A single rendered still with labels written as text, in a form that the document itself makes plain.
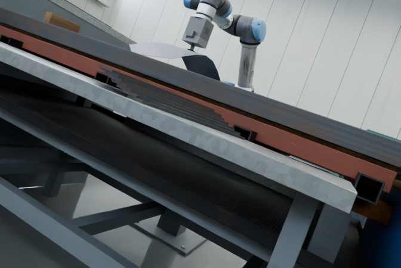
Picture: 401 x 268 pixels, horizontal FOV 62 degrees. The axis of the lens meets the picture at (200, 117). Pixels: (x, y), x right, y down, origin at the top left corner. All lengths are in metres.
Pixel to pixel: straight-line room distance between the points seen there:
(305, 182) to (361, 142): 0.34
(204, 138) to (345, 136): 0.39
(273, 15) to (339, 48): 2.46
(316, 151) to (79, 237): 0.73
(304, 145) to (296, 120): 0.06
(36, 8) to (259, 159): 1.52
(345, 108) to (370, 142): 10.50
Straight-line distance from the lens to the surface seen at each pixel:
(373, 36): 11.90
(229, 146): 0.53
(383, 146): 0.83
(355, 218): 1.63
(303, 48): 11.76
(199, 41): 1.36
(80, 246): 1.14
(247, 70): 1.92
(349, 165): 0.82
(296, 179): 0.51
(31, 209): 1.26
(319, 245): 0.85
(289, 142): 0.83
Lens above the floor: 0.78
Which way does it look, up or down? 1 degrees down
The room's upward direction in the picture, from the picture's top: 21 degrees clockwise
